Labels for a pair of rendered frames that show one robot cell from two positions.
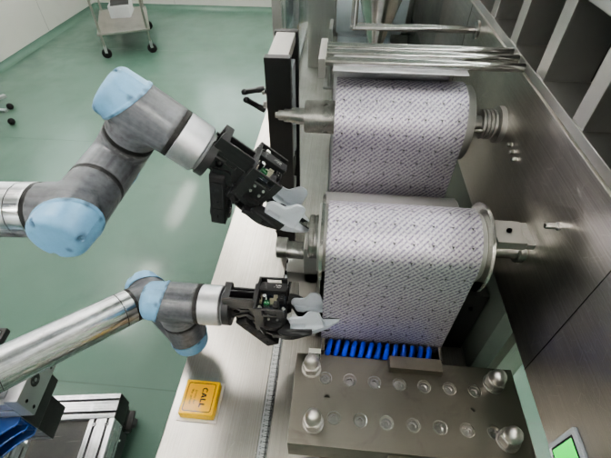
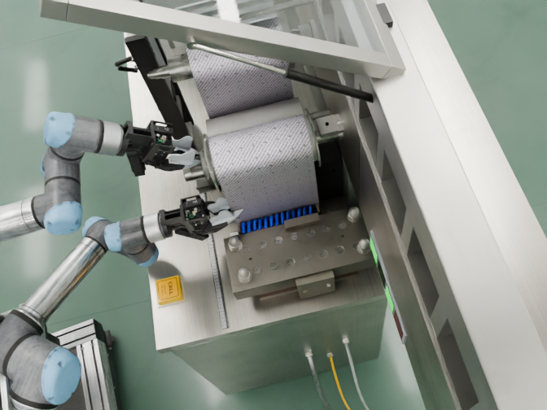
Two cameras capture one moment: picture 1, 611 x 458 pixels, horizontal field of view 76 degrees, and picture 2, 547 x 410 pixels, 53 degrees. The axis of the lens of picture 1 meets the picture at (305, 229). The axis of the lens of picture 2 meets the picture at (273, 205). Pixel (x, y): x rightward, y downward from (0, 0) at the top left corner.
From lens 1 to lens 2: 73 cm
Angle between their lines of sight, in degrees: 16
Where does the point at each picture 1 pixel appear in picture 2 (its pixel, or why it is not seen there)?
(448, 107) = not seen: hidden behind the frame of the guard
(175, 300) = (130, 233)
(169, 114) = (92, 131)
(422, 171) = (269, 86)
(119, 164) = (71, 168)
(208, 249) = (111, 160)
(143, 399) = (111, 319)
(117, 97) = (61, 136)
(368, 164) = (229, 93)
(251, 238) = not seen: hidden behind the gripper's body
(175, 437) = (162, 317)
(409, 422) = (304, 256)
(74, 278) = not seen: outside the picture
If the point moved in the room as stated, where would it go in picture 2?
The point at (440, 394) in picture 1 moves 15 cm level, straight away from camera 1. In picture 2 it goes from (321, 234) to (341, 188)
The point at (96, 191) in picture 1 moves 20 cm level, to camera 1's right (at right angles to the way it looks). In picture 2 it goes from (71, 192) to (159, 163)
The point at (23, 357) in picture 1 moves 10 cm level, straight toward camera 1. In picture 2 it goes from (48, 300) to (82, 309)
